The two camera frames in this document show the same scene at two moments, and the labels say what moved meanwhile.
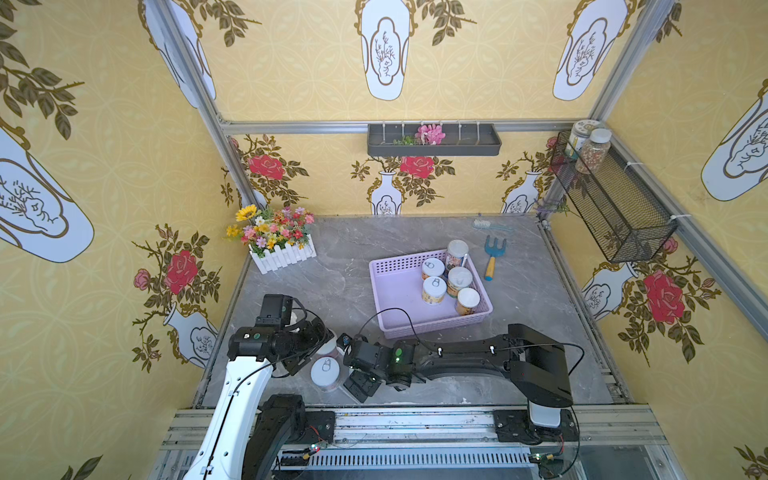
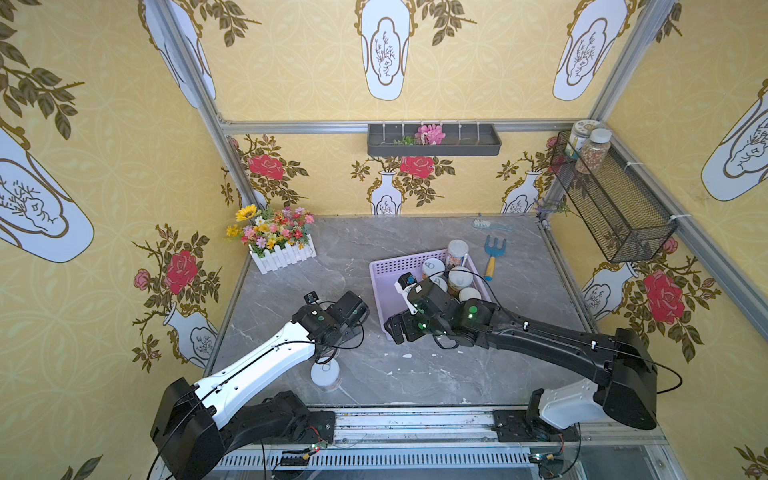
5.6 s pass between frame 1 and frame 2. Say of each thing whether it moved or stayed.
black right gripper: moved
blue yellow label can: stayed
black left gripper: moved
